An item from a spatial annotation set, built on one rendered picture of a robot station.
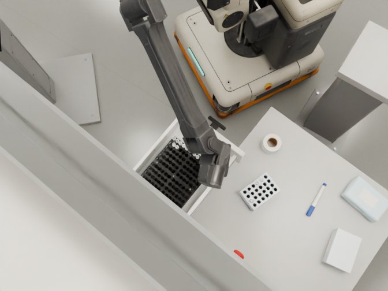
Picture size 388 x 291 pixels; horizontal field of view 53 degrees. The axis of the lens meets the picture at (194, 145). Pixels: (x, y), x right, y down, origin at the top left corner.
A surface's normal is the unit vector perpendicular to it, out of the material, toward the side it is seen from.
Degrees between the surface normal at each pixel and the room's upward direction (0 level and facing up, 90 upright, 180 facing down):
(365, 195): 0
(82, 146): 0
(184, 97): 44
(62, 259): 0
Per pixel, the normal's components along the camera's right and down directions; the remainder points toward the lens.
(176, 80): 0.65, 0.04
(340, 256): 0.00, -0.25
